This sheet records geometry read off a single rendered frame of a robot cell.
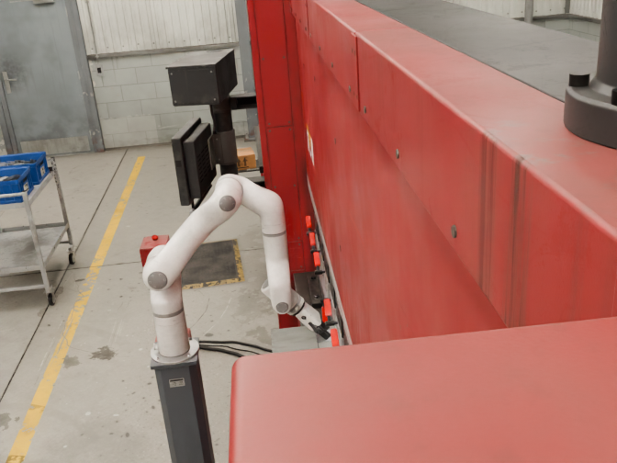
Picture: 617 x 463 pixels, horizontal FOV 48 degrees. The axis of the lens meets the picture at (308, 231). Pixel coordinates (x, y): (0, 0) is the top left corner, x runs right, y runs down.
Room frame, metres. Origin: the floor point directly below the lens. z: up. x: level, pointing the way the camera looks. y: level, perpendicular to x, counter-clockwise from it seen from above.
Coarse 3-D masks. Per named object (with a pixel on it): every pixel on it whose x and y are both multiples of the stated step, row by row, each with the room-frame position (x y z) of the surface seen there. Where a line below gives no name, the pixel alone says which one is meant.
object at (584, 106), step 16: (608, 0) 0.51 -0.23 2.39; (608, 16) 0.51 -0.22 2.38; (608, 32) 0.51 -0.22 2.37; (608, 48) 0.50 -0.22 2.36; (608, 64) 0.50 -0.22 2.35; (576, 80) 0.53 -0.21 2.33; (592, 80) 0.53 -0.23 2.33; (608, 80) 0.50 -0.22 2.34; (576, 96) 0.50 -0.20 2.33; (592, 96) 0.49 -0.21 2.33; (608, 96) 0.49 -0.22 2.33; (576, 112) 0.50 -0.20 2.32; (592, 112) 0.48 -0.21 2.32; (608, 112) 0.47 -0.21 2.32; (576, 128) 0.50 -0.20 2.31; (592, 128) 0.48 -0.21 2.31; (608, 128) 0.46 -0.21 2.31; (608, 144) 0.46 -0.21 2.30
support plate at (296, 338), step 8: (288, 328) 2.47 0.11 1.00; (296, 328) 2.47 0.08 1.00; (304, 328) 2.46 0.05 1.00; (272, 336) 2.41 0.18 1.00; (280, 336) 2.41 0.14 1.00; (288, 336) 2.40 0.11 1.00; (296, 336) 2.40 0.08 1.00; (304, 336) 2.40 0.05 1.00; (312, 336) 2.39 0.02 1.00; (272, 344) 2.35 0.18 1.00; (280, 344) 2.35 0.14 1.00; (288, 344) 2.34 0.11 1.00; (296, 344) 2.34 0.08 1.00; (304, 344) 2.33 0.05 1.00; (312, 344) 2.33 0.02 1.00; (320, 344) 2.32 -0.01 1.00; (328, 344) 2.32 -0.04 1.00; (272, 352) 2.30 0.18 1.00
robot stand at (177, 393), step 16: (160, 368) 2.27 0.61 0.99; (176, 368) 2.28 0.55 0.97; (192, 368) 2.29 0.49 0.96; (160, 384) 2.29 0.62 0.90; (176, 384) 2.28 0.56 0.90; (192, 384) 2.29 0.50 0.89; (160, 400) 2.30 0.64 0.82; (176, 400) 2.28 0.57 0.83; (192, 400) 2.28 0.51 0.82; (176, 416) 2.28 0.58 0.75; (192, 416) 2.28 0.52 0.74; (176, 432) 2.28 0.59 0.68; (192, 432) 2.28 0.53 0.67; (208, 432) 2.37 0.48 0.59; (176, 448) 2.28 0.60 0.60; (192, 448) 2.28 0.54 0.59; (208, 448) 2.31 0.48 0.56
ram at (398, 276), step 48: (336, 96) 1.73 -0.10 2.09; (336, 144) 1.79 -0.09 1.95; (336, 192) 1.87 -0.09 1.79; (384, 192) 1.08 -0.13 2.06; (336, 240) 1.95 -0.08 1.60; (384, 240) 1.10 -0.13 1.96; (432, 240) 0.76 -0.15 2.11; (384, 288) 1.11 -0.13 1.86; (432, 288) 0.76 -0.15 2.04; (480, 288) 0.58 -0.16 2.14; (384, 336) 1.13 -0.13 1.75
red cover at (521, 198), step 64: (320, 0) 1.98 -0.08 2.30; (384, 64) 0.96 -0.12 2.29; (448, 64) 0.84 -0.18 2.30; (384, 128) 0.97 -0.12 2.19; (448, 128) 0.63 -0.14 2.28; (512, 128) 0.53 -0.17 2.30; (448, 192) 0.63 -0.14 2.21; (512, 192) 0.46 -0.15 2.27; (576, 192) 0.38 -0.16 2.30; (512, 256) 0.46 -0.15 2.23; (576, 256) 0.36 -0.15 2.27; (512, 320) 0.45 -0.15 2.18; (576, 320) 0.35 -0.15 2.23
